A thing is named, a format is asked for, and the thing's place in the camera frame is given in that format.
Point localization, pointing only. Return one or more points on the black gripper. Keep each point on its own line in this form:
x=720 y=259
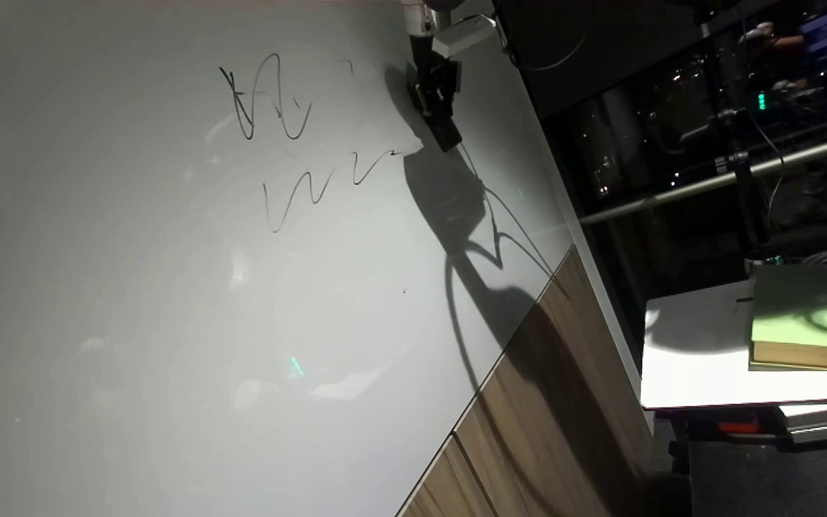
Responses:
x=434 y=67

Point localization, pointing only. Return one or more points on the black storage box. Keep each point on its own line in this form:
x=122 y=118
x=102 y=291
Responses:
x=777 y=479

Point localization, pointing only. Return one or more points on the black whiteboard eraser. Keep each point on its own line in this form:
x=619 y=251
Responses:
x=445 y=137

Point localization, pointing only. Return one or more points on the black flat panel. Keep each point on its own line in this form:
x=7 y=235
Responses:
x=586 y=48

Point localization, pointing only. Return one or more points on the white flat table board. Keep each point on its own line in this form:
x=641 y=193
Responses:
x=711 y=374

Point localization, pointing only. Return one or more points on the small red item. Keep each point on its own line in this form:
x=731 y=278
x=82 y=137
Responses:
x=747 y=426

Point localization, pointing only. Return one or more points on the large glass whiteboard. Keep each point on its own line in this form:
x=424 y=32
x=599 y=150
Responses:
x=145 y=334

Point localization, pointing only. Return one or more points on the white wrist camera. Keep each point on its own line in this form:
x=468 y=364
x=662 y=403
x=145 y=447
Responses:
x=461 y=38

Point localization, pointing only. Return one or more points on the black electronics rack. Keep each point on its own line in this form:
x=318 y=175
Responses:
x=720 y=96

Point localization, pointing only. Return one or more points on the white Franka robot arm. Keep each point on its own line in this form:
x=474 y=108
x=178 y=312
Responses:
x=417 y=18

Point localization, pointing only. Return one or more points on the silver metal rod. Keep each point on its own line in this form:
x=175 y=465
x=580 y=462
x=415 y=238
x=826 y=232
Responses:
x=720 y=179

